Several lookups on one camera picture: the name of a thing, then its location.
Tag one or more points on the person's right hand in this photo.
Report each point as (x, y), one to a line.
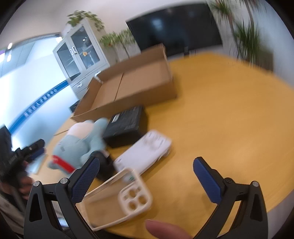
(165, 231)

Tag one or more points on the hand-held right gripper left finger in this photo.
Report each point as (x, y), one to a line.
(85, 181)

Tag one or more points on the brown cardboard box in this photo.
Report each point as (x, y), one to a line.
(137, 80)

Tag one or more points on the slim leafy green plant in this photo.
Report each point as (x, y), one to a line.
(119, 39)

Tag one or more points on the person's light clothing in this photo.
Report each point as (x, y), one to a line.
(9, 216)

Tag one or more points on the black suitcase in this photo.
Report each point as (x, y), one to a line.
(75, 106)

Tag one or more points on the black round object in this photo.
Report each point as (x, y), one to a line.
(103, 170)

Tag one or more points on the light blue plush toy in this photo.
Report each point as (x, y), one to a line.
(75, 147)

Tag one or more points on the person's left hand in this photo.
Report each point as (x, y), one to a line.
(25, 183)

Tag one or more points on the grey glass-door cabinet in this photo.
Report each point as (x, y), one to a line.
(80, 57)

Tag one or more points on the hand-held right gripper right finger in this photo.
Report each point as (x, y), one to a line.
(206, 181)

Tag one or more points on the spiky-leaf potted plant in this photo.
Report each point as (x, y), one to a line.
(248, 39)

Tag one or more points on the white phone case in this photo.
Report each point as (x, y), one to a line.
(127, 211)

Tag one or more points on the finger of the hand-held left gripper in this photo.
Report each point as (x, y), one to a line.
(36, 144)
(38, 153)

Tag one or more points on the black box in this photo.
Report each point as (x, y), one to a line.
(126, 124)

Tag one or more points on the black wall screen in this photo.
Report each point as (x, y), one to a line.
(174, 27)

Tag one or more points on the trailing green plant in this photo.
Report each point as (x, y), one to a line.
(83, 17)

